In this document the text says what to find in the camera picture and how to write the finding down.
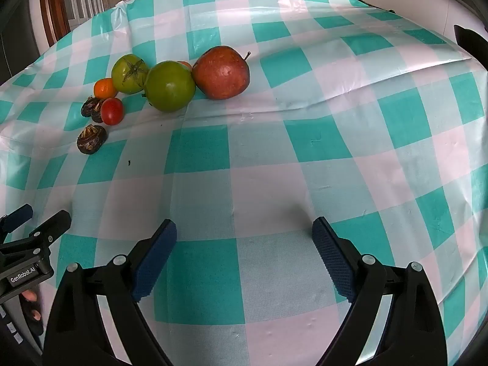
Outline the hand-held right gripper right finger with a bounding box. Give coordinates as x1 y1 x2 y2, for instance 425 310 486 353
312 217 448 366

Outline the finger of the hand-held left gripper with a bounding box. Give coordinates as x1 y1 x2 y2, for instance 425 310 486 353
23 210 72 254
0 204 34 234

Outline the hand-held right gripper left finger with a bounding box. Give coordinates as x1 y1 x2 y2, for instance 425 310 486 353
42 218 178 366

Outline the small red tomato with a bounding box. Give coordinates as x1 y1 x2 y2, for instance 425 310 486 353
101 98 124 126

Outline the person's left hand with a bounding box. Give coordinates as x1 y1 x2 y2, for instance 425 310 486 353
21 286 44 336

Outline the teal checkered tablecloth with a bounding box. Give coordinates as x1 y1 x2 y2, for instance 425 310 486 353
0 0 488 366

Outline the small orange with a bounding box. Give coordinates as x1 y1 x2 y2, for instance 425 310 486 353
94 78 118 100

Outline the green tomato with stem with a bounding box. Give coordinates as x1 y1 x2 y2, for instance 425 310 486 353
111 54 150 94

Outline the large green tomato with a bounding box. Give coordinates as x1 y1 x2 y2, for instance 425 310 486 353
144 61 196 113

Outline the red apple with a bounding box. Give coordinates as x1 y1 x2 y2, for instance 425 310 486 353
192 46 251 100

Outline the black object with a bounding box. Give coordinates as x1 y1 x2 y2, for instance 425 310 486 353
454 25 488 70

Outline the wooden door frame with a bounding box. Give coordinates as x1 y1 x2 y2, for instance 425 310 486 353
38 0 71 42

